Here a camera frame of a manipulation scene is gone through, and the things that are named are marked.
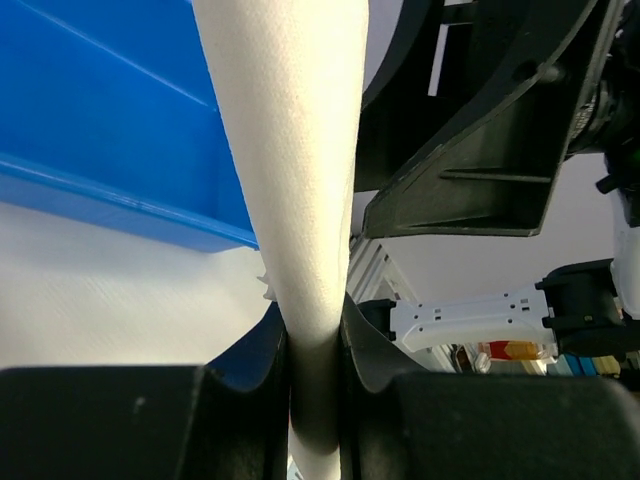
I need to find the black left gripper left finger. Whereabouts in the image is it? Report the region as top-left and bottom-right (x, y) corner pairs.
(1, 306), (289, 479)

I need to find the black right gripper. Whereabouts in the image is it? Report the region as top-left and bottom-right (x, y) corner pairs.
(355, 1), (623, 238)

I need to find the blue plastic bin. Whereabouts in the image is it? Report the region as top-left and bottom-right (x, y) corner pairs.
(1, 0), (257, 253)

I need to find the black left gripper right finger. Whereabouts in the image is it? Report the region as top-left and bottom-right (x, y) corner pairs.
(339, 300), (639, 479)

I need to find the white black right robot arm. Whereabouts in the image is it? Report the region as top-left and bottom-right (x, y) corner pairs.
(356, 1), (639, 357)

